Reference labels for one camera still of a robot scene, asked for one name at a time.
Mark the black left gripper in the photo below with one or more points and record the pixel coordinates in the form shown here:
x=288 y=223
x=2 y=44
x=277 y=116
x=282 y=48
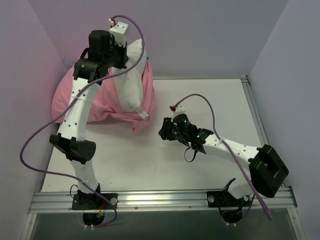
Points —
x=121 y=58

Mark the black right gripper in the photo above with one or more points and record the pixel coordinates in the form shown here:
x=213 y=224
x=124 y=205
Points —
x=164 y=131

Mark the white pillow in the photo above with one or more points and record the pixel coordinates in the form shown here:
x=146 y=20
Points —
x=129 y=86

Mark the pink floral pillowcase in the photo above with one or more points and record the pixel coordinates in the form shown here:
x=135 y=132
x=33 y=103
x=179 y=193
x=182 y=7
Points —
x=106 y=101

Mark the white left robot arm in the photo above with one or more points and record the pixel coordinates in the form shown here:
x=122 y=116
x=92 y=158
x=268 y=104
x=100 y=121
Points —
x=71 y=137

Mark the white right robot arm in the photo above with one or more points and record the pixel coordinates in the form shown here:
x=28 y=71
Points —
x=267 y=171

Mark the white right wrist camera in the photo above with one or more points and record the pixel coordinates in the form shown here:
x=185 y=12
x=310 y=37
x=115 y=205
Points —
x=177 y=109

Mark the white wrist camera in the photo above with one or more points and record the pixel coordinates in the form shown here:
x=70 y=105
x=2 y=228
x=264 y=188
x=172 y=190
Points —
x=119 y=30
x=177 y=109

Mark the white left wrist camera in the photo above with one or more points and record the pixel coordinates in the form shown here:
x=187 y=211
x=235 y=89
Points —
x=119 y=30

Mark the aluminium right side rail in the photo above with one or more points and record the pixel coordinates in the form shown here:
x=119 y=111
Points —
x=255 y=113

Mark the aluminium rail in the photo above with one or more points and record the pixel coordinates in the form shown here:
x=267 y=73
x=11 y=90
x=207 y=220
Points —
x=255 y=113
x=130 y=201
x=200 y=78

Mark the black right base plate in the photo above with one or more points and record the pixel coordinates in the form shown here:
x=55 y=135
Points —
x=230 y=208

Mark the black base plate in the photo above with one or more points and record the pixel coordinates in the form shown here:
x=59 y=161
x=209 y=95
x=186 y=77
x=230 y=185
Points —
x=230 y=208
x=89 y=202

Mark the aluminium back rail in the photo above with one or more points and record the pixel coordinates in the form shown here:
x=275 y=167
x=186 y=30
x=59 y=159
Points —
x=200 y=78

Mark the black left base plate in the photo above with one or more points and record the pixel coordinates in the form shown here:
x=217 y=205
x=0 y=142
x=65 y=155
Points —
x=89 y=202

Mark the aluminium front rail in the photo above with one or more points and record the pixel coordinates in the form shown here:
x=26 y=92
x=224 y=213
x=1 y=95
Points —
x=130 y=201

